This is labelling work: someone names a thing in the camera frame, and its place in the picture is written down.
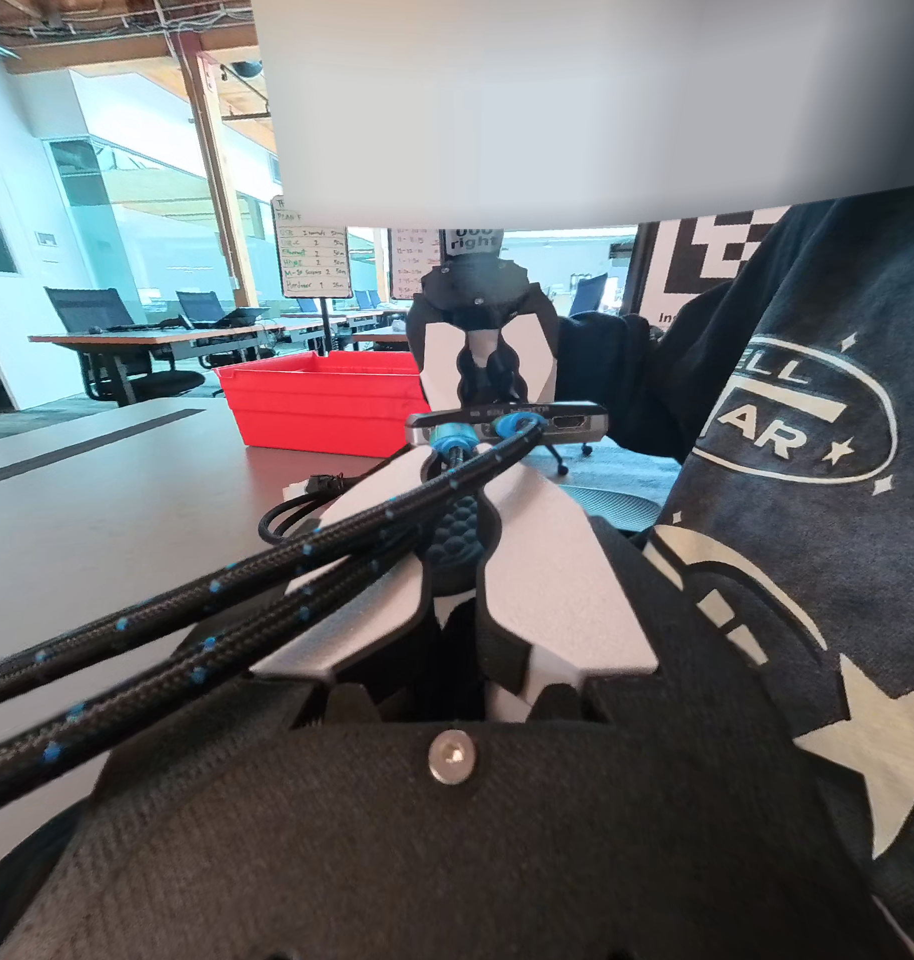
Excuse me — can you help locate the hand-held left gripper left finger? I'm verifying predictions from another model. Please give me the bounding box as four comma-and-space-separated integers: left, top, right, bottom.
250, 446, 444, 681

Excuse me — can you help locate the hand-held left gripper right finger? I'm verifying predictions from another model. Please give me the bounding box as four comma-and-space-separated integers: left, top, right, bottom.
473, 453, 660, 680

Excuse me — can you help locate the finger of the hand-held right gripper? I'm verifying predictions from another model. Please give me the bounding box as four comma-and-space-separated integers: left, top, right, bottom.
419, 318, 489, 414
498, 307, 560, 408

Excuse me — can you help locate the black braided hdmi cable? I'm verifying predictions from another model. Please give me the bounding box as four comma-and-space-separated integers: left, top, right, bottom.
0, 416, 544, 822

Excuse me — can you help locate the person's right forearm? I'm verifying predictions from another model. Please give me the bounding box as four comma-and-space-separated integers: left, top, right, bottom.
556, 311, 728, 460

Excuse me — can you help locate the handwritten whiteboard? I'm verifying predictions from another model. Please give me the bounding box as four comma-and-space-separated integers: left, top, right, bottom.
388, 227, 446, 301
271, 195, 354, 301

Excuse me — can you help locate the blue office chair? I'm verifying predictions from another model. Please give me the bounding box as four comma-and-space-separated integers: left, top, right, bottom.
569, 271, 610, 318

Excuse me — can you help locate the red plastic bin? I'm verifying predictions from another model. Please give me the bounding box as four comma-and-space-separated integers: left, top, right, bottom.
213, 348, 428, 460

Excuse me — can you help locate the checkered marker sign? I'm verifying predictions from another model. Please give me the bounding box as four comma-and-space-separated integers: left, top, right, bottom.
635, 204, 794, 331

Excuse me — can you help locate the person's dark printed shirt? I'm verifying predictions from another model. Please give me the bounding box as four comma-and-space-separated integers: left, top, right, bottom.
648, 180, 914, 960

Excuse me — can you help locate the black office chair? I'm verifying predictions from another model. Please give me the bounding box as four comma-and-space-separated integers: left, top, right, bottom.
175, 291, 229, 327
44, 287, 206, 406

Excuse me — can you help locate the wooden office desk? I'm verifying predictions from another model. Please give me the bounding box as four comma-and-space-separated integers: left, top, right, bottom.
29, 318, 289, 406

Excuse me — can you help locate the thin black cable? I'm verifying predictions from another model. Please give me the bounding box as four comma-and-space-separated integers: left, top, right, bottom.
258, 472, 371, 547

